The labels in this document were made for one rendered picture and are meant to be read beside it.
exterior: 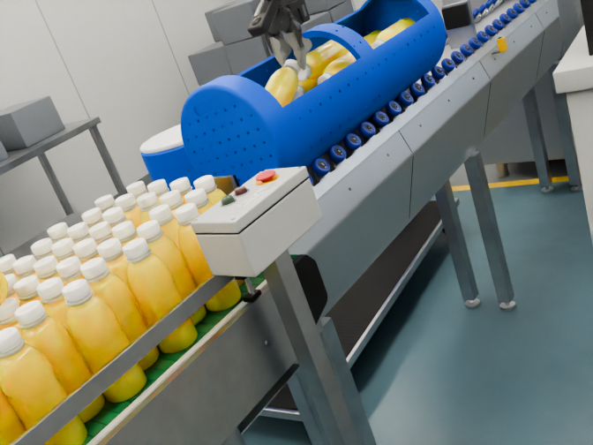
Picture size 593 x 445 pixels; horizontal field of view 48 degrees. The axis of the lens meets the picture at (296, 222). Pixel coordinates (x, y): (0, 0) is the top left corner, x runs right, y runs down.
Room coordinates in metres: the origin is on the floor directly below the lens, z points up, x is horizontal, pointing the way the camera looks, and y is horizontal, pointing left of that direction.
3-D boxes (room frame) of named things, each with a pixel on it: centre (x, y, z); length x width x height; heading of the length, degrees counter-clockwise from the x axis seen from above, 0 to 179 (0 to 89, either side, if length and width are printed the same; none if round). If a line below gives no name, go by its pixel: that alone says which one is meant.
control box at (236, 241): (1.05, 0.06, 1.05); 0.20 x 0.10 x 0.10; 137
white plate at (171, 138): (2.08, 0.24, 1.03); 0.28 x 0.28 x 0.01
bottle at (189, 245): (1.11, 0.17, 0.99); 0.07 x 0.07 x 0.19
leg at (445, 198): (2.21, -0.54, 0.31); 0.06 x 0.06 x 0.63; 47
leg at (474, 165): (2.11, -0.64, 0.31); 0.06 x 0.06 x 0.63; 47
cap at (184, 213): (1.11, 0.17, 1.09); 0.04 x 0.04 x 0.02
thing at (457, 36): (2.37, -0.78, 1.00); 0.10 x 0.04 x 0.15; 47
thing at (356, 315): (2.46, -0.10, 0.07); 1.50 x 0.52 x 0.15; 142
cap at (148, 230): (1.08, 0.24, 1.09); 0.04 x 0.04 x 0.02
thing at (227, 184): (1.40, 0.13, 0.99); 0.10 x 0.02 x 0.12; 47
